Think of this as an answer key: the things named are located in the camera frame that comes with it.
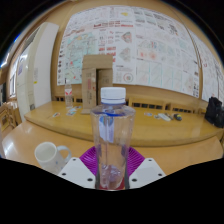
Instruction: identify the black bag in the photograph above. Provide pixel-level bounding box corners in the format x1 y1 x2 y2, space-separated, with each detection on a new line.
204 96 224 129

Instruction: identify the clear plastic bottle white cap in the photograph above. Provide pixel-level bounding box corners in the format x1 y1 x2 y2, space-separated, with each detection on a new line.
89 87 137 191

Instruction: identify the small clear plastic bottle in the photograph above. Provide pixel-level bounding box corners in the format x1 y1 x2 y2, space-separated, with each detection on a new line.
64 79 74 109

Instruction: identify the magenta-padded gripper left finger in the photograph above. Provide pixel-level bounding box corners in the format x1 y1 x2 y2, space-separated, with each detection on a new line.
57 145 101 190

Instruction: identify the white door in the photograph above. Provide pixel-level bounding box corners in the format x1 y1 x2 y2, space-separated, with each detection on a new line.
14 22 60 123

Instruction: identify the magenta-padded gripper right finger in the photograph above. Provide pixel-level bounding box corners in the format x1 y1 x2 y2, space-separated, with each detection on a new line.
124 146 167 190

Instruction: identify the brown cardboard box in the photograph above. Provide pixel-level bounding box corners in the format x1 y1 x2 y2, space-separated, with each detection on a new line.
81 54 114 115

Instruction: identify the wooden chair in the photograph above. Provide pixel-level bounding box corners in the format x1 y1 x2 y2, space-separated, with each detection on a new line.
0 102 23 141

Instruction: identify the white ceramic mug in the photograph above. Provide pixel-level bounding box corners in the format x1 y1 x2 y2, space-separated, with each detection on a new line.
34 141 72 175

